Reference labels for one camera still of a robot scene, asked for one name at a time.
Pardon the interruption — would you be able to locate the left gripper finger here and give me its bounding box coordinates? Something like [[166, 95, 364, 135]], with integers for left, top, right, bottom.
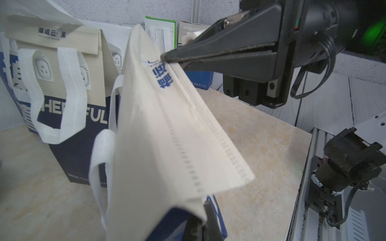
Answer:
[[184, 200, 224, 241]]

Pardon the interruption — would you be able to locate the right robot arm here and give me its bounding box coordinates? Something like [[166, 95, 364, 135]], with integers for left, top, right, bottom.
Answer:
[[161, 1, 386, 227]]

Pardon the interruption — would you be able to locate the green white bag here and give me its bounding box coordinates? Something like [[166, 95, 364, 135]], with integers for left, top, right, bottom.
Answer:
[[144, 16, 178, 54]]

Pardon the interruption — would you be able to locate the right aluminium frame post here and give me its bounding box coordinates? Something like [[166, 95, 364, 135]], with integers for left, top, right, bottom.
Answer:
[[191, 0, 201, 24]]

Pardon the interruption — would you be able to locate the navy beige bag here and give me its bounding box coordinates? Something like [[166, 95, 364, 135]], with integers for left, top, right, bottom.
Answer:
[[1, 15, 131, 184]]

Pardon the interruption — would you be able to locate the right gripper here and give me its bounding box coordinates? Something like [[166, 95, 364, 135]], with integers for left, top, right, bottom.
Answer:
[[161, 1, 359, 109]]

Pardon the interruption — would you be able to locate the blue beige takeout bag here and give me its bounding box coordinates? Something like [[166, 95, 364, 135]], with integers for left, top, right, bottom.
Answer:
[[177, 20, 215, 90]]

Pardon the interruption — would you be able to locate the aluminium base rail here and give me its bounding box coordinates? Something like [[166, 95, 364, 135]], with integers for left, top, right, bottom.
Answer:
[[286, 128, 386, 241]]

